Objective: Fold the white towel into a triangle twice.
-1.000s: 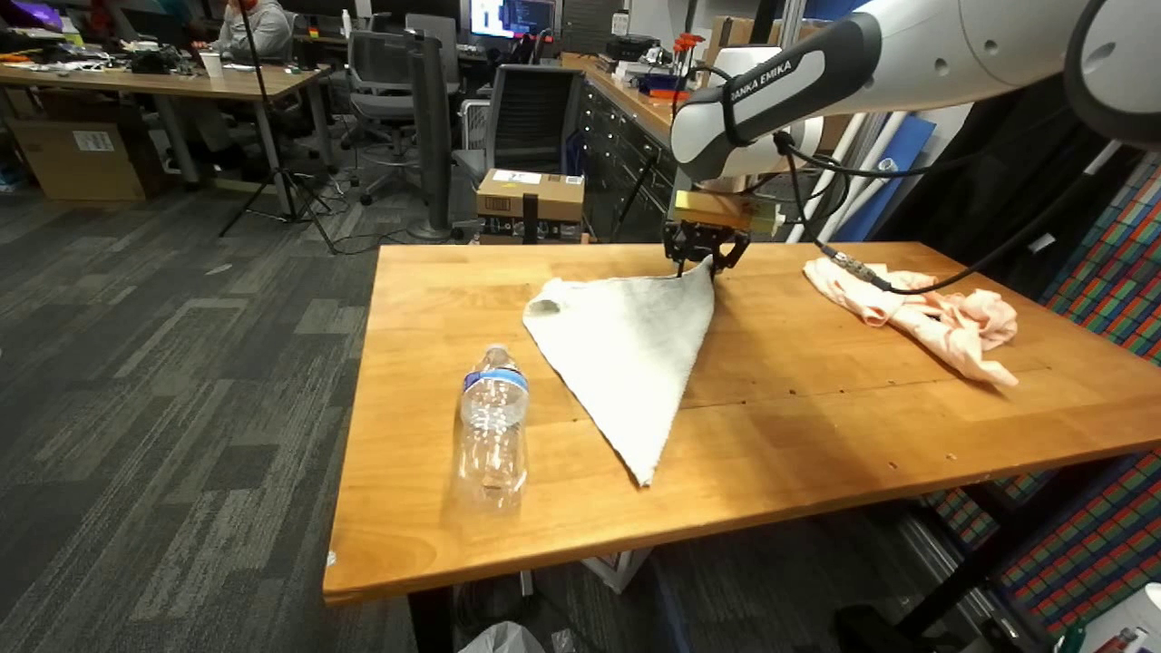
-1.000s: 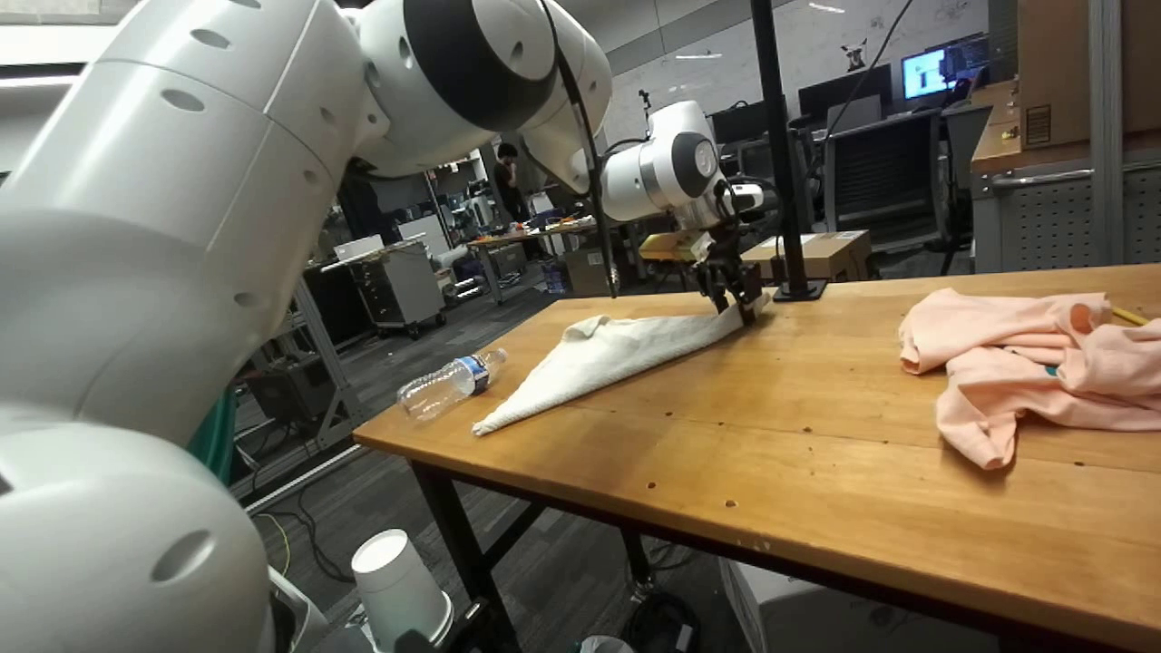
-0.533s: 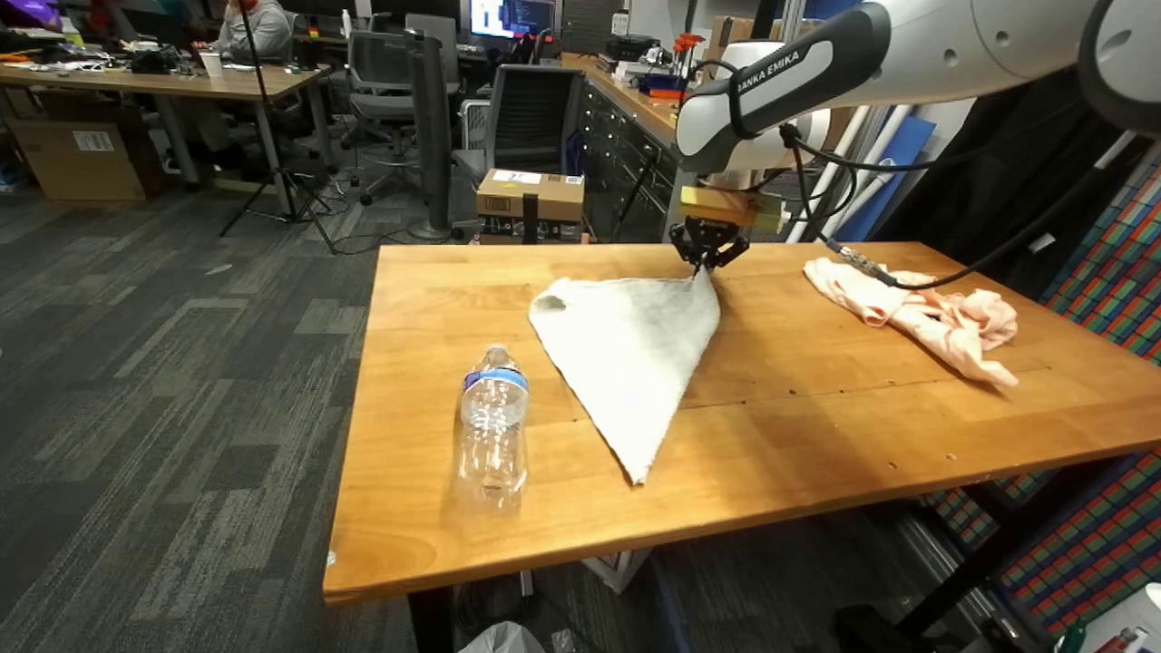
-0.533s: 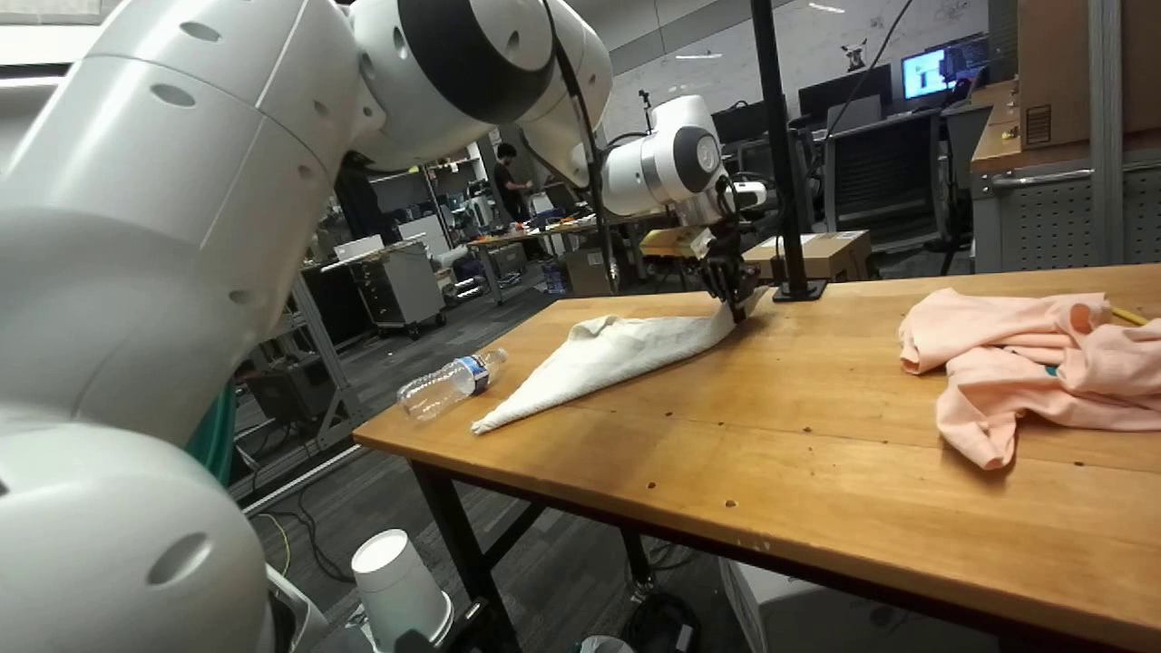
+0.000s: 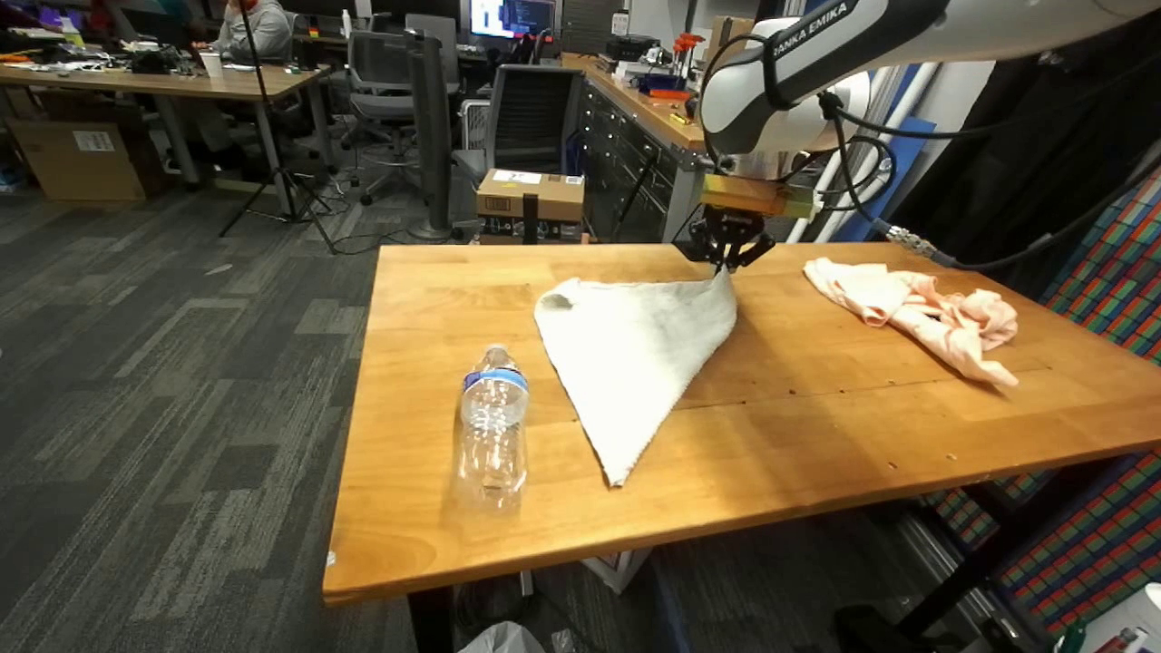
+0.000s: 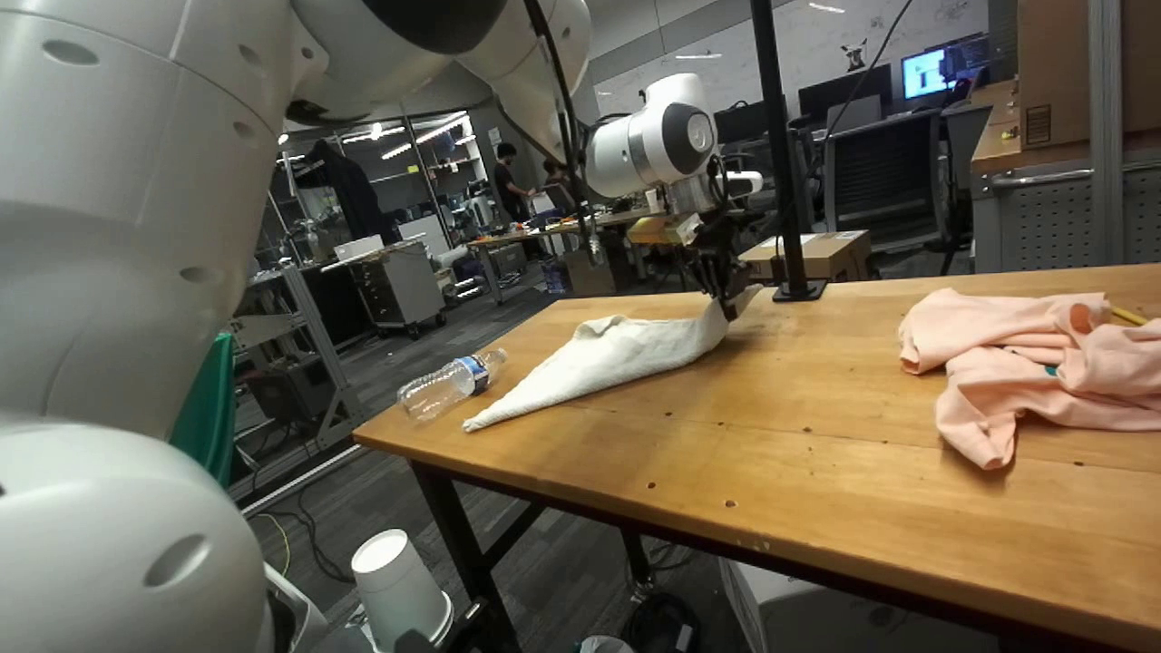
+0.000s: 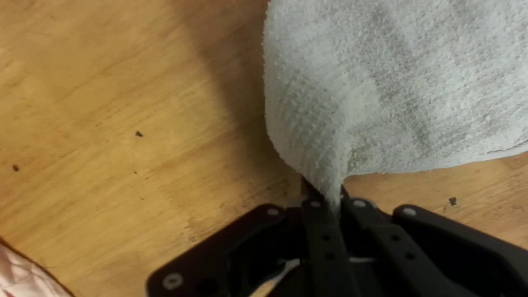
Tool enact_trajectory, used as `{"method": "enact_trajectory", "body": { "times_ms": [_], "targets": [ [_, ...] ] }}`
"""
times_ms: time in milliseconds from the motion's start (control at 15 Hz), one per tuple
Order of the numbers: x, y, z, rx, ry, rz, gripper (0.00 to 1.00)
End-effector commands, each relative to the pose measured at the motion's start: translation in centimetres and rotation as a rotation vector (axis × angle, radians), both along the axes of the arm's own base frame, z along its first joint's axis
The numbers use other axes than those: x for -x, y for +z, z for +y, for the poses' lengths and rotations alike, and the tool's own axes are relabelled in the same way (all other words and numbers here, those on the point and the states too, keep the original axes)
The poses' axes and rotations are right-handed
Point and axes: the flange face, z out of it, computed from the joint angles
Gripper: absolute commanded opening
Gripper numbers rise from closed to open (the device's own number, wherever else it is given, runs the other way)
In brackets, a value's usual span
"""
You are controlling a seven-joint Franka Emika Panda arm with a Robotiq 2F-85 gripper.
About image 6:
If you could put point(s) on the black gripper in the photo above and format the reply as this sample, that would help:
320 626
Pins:
729 247

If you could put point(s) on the white towel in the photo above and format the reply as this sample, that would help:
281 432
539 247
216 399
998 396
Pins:
605 358

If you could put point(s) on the small low wooden table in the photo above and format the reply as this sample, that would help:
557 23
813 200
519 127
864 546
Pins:
837 250

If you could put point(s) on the black vertical stand pole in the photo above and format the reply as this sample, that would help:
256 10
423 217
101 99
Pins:
782 146

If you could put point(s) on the long wooden office desk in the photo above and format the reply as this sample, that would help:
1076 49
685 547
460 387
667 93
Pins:
519 241

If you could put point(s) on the clear plastic water bottle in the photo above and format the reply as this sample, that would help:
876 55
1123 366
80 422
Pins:
440 387

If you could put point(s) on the computer monitor blue screen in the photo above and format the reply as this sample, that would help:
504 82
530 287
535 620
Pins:
939 72

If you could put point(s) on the pink crumpled cloth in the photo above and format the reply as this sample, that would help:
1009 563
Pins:
1041 364

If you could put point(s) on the white equipment cart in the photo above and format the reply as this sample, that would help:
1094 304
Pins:
394 283

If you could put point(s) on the black table leg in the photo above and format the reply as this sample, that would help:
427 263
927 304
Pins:
467 568

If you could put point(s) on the white plastic cylinder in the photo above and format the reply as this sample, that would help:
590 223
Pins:
397 584

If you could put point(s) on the grey metal shelf rack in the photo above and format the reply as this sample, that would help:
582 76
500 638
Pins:
291 399

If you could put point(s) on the green fabric piece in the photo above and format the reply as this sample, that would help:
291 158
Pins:
213 412

